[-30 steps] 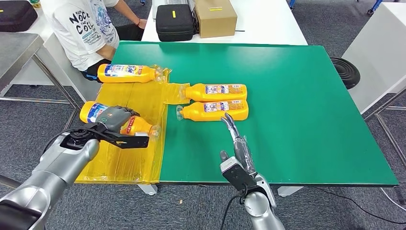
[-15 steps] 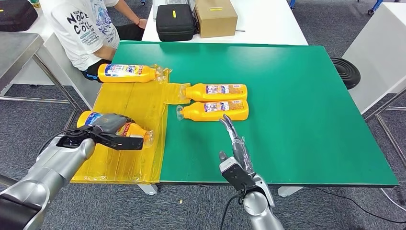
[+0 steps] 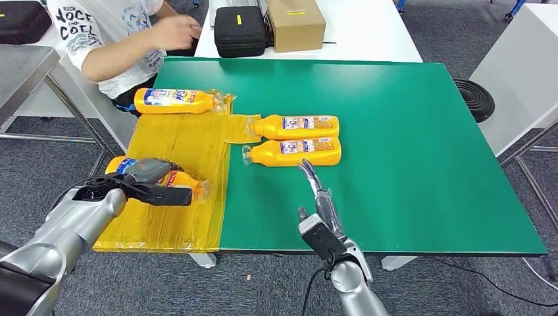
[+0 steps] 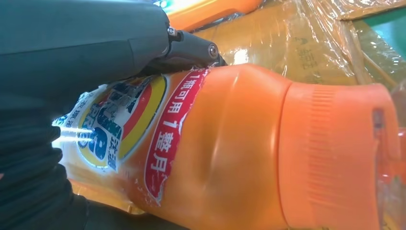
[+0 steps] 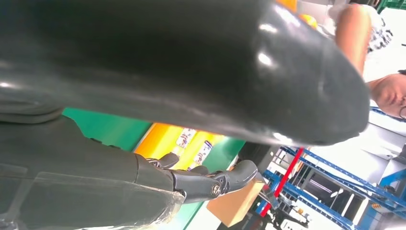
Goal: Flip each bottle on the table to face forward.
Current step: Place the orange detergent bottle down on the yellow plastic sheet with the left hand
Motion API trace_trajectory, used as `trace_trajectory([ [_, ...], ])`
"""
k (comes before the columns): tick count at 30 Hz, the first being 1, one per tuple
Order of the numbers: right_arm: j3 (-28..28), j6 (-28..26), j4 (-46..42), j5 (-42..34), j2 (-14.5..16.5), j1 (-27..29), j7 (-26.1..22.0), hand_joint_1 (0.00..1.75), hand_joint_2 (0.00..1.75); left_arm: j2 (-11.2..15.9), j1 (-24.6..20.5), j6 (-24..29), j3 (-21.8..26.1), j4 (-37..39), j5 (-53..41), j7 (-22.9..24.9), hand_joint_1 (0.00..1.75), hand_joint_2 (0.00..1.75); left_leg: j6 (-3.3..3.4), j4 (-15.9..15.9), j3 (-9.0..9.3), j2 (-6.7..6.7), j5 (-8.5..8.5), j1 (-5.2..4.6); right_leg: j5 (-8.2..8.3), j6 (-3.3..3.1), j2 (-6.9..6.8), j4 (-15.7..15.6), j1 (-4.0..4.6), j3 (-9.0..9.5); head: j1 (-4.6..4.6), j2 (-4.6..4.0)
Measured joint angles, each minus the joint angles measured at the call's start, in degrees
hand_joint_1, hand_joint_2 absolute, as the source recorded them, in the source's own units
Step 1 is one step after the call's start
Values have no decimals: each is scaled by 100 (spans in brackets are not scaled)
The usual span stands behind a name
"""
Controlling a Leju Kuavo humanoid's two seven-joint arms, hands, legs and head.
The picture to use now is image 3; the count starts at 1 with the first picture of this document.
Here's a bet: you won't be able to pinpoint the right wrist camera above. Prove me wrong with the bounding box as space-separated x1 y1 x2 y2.
298 213 347 261

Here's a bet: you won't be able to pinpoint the person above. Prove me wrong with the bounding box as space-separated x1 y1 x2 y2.
45 0 203 119

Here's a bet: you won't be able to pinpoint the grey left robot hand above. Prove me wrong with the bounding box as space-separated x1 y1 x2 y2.
126 157 186 186

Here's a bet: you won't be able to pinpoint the person's hand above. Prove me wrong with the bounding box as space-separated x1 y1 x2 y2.
150 14 202 51

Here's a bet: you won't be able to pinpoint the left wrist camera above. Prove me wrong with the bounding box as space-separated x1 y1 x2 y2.
104 173 193 207

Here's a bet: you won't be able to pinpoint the black floor cable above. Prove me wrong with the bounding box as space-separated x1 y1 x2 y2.
424 256 558 311

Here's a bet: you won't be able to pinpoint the white table steel legs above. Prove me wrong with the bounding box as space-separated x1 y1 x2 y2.
469 4 558 232

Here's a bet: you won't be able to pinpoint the blue trolley frame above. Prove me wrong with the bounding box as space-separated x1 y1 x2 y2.
490 0 528 22

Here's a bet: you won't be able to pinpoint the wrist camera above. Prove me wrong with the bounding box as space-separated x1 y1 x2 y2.
298 213 347 261
104 173 193 207

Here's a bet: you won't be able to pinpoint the black ribbed round disc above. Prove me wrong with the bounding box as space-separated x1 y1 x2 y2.
453 78 496 124

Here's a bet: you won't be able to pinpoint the black carrying case yellow tag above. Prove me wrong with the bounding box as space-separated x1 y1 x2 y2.
213 5 268 59

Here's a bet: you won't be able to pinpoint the large black carrying case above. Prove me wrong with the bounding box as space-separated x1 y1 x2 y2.
0 1 53 45

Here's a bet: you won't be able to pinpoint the white table foot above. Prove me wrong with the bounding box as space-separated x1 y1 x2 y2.
188 253 218 270
381 256 419 271

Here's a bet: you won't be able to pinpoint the silver laptop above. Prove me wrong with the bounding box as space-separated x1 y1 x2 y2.
209 0 270 28

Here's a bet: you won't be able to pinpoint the white floor cable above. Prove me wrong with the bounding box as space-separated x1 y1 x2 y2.
520 258 558 293

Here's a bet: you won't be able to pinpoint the yellow plastic sheet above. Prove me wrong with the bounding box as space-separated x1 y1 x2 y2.
92 89 263 254

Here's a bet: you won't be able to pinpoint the white panel table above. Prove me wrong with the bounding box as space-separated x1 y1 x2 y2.
0 26 141 153

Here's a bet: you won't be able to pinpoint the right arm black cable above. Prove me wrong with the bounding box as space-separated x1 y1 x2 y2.
301 250 339 316

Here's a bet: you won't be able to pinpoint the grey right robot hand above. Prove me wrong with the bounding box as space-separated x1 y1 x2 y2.
297 158 348 240

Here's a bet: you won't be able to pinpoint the yellow detergent bottle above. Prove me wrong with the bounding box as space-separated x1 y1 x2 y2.
241 136 342 167
134 88 225 116
246 114 340 141
104 156 213 205

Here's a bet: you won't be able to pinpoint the brown cardboard box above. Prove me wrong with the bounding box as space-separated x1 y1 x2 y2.
266 0 327 53

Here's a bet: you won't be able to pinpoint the long white table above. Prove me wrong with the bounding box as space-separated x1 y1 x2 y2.
194 0 424 64

